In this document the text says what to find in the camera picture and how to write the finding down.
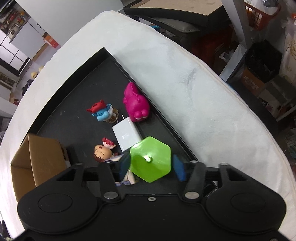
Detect smiling child figurine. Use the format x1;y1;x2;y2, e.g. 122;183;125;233
94;137;138;186

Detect green hexagonal tin box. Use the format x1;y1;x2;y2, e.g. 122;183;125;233
130;137;171;183

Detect white USB wall charger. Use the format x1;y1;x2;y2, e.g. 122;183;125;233
112;117;142;152

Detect brown cardboard box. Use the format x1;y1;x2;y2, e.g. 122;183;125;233
11;134;70;201

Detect blue figurine with red hat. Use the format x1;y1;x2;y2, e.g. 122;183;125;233
86;100;118;123

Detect pink dinosaur toy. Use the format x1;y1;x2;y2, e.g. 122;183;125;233
123;82;150;122

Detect black shallow tray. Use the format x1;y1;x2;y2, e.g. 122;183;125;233
29;48;195;181

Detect orange cardboard box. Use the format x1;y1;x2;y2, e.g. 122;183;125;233
43;33;59;48

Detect orange laundry basket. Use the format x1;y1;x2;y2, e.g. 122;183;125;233
244;1;281;31

